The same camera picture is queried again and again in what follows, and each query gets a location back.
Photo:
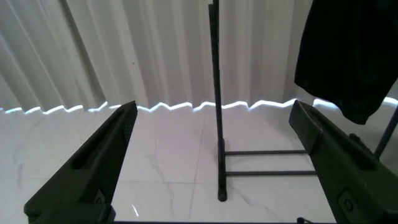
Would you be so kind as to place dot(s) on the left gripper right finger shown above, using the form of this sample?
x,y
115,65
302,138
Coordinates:
x,y
351,180

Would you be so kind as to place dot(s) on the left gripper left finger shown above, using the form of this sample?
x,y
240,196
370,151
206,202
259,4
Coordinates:
x,y
93,168

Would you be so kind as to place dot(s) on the black garment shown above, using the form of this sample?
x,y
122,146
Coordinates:
x,y
348,56

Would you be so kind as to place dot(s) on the black clothes rack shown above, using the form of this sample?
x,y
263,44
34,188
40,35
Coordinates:
x,y
216,77

